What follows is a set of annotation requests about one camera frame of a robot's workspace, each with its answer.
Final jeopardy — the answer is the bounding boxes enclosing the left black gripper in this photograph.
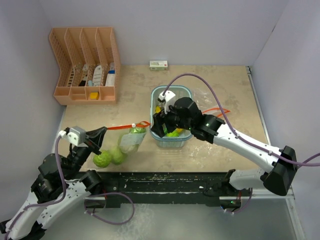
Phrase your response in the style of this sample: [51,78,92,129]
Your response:
[64,125,107,180]

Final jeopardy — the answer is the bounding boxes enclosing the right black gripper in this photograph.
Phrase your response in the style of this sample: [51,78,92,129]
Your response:
[151,100,193,137]

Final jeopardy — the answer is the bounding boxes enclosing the clear orange-zip bag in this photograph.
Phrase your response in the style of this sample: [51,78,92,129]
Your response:
[192,88,224,118]
[92,121,151,168]

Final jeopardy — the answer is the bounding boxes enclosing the green cabbage toy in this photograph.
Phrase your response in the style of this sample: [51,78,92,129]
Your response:
[109,146,127,165]

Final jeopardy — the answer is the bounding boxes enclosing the green custard apple toy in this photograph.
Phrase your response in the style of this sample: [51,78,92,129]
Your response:
[118,127,147,154]

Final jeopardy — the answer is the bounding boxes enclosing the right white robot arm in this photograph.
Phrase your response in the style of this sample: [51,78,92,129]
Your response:
[151,96,298,196]

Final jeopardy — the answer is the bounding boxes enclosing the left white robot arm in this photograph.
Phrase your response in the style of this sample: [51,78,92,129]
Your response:
[0,126,107,240]

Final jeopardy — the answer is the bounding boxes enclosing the yellow banana toy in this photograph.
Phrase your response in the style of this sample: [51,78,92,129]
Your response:
[155,106,162,114]

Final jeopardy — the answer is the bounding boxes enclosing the green chayote toy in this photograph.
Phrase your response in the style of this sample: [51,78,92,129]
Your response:
[166,131,180,138]

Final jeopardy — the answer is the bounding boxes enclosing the yellow star fruit toy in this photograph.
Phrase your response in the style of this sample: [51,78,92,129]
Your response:
[176,128,184,133]

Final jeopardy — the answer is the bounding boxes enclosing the light blue plastic basket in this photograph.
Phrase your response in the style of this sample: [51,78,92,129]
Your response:
[150,85,193,148]

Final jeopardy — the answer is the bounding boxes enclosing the yellow block in organizer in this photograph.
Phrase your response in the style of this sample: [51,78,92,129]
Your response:
[89,92,99,100]

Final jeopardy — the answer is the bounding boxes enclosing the small green white box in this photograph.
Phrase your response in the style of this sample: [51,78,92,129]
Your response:
[149,60,168,71]

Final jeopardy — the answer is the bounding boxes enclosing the white blue packet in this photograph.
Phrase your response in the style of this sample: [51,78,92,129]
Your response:
[104,62,116,87]

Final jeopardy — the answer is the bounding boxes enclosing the white patterned packet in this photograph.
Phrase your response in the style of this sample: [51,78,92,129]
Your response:
[92,65,103,86]

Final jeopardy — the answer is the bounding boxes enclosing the black white item in organizer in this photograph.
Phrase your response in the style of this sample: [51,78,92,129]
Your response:
[78,64,88,87]

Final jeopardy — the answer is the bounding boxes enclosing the orange plastic file organizer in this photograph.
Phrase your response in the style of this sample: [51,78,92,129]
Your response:
[49,27,122,106]

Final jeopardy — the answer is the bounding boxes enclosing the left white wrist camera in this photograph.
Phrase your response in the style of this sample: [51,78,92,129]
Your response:
[58,126,87,147]

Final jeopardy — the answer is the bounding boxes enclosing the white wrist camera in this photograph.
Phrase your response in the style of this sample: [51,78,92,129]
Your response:
[158,90,176,114]
[58,126,87,147]

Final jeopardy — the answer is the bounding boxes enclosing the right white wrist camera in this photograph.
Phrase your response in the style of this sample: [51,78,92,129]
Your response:
[158,90,176,114]

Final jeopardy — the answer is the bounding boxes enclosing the black aluminium base frame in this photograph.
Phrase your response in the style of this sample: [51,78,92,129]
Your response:
[59,170,293,209]

